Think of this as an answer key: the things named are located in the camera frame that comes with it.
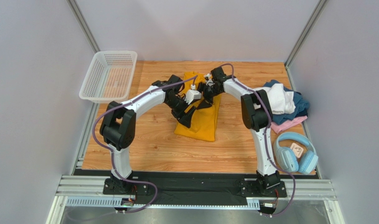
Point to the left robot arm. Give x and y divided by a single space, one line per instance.
118 125

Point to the pink garment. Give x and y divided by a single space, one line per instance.
287 124

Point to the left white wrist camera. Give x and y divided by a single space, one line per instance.
192 95

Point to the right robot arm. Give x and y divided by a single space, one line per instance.
256 116

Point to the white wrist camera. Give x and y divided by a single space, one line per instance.
192 95
208 79

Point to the white t-shirt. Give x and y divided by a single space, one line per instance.
281 101

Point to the yellow t-shirt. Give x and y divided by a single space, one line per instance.
203 123

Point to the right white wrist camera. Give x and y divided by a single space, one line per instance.
208 79

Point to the pink item inside headphones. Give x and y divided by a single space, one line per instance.
297 150

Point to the white plastic basket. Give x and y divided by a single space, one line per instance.
109 76

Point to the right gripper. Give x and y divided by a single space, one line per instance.
206 94

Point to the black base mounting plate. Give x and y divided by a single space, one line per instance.
164 188

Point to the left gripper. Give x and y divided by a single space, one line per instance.
186 119

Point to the blue t-shirt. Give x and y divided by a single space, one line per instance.
302 105

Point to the light blue headphones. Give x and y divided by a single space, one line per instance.
287 159

